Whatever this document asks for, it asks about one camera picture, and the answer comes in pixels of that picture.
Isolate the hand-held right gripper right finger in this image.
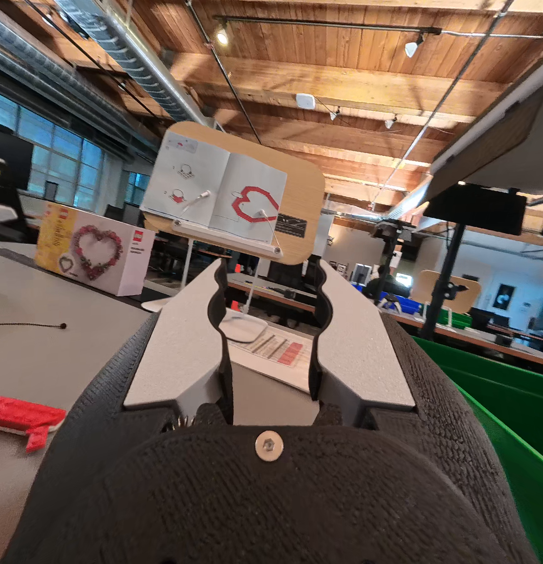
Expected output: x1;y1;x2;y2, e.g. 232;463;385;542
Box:
309;259;416;426

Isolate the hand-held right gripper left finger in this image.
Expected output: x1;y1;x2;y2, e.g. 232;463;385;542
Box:
123;259;234;424

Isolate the red lego heart frame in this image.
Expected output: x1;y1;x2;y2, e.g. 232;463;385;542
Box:
0;397;67;454

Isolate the lego box with heart picture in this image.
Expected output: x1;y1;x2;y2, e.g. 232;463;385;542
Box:
35;202;156;297

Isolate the blue plastic bin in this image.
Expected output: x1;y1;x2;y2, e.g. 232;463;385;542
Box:
386;296;424;315

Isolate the laminated paper sheet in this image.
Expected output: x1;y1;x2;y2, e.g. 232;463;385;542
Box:
229;324;316;394

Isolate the small green plastic bin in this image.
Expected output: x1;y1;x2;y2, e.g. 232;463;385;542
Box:
423;304;472;329

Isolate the long wooden table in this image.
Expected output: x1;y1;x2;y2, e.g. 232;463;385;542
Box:
377;308;543;368
227;280;318;313

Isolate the black stand pole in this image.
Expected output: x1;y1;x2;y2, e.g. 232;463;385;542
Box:
419;222;468;340

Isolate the wooden book stand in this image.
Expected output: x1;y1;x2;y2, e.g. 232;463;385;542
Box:
412;270;482;314
144;122;326;344

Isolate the black office chair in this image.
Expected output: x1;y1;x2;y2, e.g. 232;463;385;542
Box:
106;203;144;230

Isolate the large green plastic bin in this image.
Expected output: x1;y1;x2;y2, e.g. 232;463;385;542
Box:
412;336;543;564

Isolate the small window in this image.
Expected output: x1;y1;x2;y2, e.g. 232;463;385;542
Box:
126;172;151;205

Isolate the open instruction booklet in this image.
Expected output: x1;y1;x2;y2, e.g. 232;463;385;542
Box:
140;131;287;245

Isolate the large window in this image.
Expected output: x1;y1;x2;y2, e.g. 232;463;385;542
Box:
0;88;107;212

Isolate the raised desk top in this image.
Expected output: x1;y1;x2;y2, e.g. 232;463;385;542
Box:
428;81;543;203

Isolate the large dark screen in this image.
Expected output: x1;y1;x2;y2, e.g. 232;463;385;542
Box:
0;121;34;190

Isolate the grey insulated ceiling pipe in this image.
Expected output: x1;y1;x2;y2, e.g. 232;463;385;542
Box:
0;4;175;133

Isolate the white post stand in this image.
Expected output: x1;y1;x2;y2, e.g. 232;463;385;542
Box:
140;240;194;313

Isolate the black camera tripod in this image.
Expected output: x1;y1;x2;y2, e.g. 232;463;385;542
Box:
371;218;420;305

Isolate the silver spiral air duct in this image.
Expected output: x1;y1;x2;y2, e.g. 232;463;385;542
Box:
56;0;210;128
373;176;431;221

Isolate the black light track rail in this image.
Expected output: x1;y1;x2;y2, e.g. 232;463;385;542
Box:
213;15;443;36

